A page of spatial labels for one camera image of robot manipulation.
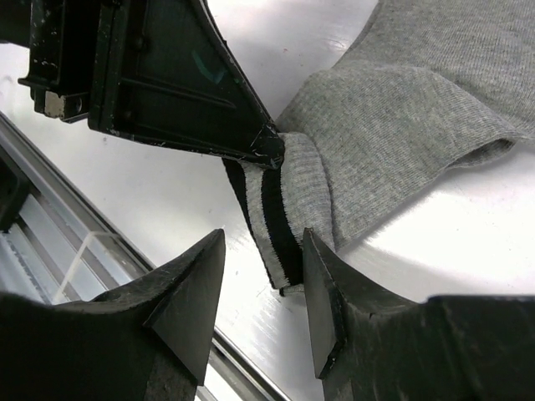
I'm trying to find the grey sock with black stripes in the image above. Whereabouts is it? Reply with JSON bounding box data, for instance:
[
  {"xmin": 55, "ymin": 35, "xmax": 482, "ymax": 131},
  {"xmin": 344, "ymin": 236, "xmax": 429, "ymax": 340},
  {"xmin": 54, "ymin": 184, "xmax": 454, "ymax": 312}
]
[{"xmin": 224, "ymin": 1, "xmax": 534, "ymax": 291}]

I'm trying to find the aluminium frame rail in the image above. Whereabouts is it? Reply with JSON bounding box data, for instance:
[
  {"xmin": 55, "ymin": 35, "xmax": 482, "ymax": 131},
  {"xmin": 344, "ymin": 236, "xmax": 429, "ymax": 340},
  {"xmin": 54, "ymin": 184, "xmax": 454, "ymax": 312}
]
[{"xmin": 1, "ymin": 117, "xmax": 283, "ymax": 400}]

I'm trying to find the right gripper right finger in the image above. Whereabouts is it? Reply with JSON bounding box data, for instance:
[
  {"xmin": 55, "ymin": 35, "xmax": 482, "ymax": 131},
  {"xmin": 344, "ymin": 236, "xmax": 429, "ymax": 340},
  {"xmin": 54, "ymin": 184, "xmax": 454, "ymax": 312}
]
[{"xmin": 303, "ymin": 230, "xmax": 534, "ymax": 400}]

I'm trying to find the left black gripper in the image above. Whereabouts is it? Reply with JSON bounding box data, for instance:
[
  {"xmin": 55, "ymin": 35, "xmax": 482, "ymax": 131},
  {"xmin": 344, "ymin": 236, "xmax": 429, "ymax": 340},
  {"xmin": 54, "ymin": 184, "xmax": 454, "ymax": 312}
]
[{"xmin": 1, "ymin": 0, "xmax": 284, "ymax": 169}]

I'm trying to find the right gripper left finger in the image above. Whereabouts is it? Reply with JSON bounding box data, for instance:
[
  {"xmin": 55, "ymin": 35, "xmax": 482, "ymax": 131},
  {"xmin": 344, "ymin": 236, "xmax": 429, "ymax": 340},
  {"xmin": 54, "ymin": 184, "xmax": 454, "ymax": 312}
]
[{"xmin": 1, "ymin": 229, "xmax": 226, "ymax": 400}]

